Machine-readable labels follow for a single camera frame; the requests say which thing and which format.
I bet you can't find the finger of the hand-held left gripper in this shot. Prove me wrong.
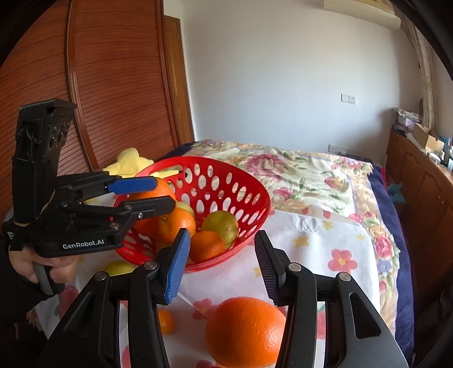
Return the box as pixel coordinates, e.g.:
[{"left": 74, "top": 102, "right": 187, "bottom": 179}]
[
  {"left": 57, "top": 172, "right": 159, "bottom": 200},
  {"left": 60, "top": 196, "right": 176, "bottom": 232}
]

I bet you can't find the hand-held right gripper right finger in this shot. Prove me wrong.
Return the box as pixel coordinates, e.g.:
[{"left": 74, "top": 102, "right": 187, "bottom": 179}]
[{"left": 254, "top": 230, "right": 409, "bottom": 368}]

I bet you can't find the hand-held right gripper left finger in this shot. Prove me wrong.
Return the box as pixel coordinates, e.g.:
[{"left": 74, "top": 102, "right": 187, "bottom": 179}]
[{"left": 37, "top": 228, "right": 191, "bottom": 368}]

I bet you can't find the large orange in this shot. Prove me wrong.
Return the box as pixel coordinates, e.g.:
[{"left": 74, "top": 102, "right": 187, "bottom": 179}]
[
  {"left": 129, "top": 177, "right": 176, "bottom": 238},
  {"left": 206, "top": 296, "right": 287, "bottom": 367}
]

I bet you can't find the small tangerine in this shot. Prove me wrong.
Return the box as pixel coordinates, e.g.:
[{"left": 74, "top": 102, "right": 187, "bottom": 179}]
[
  {"left": 157, "top": 309, "right": 175, "bottom": 335},
  {"left": 190, "top": 231, "right": 227, "bottom": 263},
  {"left": 157, "top": 208, "right": 196, "bottom": 245}
]

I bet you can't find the small yellow fruit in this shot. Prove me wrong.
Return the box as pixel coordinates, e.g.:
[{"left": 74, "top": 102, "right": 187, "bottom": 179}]
[{"left": 105, "top": 261, "right": 137, "bottom": 277}]

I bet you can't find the yellow-green lemon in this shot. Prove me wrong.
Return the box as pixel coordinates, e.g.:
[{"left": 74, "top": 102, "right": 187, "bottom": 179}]
[{"left": 202, "top": 210, "right": 239, "bottom": 248}]

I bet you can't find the red perforated plastic basket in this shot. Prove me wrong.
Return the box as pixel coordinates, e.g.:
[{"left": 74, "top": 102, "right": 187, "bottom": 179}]
[{"left": 115, "top": 156, "right": 271, "bottom": 274}]

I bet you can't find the person's left hand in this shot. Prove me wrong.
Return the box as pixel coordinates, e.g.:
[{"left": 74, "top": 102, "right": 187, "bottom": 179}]
[{"left": 9, "top": 246, "right": 78, "bottom": 284}]

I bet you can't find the yellow plush toy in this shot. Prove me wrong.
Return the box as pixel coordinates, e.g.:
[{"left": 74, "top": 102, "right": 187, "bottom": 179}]
[{"left": 84, "top": 148, "right": 179, "bottom": 204}]

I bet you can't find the white flower-print cloth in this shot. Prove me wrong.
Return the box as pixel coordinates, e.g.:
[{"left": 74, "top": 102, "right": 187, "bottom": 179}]
[{"left": 33, "top": 193, "right": 384, "bottom": 368}]

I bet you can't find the brown wooden wardrobe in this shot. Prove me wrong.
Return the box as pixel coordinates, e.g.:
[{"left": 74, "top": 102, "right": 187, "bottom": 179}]
[{"left": 0, "top": 0, "right": 195, "bottom": 227}]

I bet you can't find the floral bedspread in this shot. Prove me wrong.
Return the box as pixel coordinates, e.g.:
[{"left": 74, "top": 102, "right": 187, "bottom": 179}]
[{"left": 166, "top": 140, "right": 402, "bottom": 333}]

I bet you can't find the dark blue blanket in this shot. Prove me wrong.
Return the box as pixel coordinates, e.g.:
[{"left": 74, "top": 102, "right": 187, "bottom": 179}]
[{"left": 368, "top": 164, "right": 414, "bottom": 361}]

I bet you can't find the teal cloth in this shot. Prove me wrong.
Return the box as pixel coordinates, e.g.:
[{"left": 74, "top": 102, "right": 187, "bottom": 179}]
[{"left": 387, "top": 182, "right": 406, "bottom": 204}]

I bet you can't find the brown wooden cabinet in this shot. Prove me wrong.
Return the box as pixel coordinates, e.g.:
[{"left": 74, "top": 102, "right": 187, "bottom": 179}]
[{"left": 384, "top": 127, "right": 453, "bottom": 351}]

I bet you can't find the pile of packets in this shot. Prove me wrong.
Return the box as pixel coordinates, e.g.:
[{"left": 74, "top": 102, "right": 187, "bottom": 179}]
[{"left": 392, "top": 107, "right": 422, "bottom": 133}]

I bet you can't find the open cardboard box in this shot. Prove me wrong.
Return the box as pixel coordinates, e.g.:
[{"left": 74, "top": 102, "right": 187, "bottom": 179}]
[{"left": 413, "top": 123, "right": 445, "bottom": 153}]

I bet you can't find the patterned curtain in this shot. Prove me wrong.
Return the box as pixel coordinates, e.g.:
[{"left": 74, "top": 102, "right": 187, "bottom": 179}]
[{"left": 403, "top": 18, "right": 437, "bottom": 130}]

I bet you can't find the beige wall air conditioner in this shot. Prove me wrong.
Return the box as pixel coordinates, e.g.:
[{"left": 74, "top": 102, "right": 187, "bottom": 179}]
[{"left": 324, "top": 0, "right": 395, "bottom": 13}]

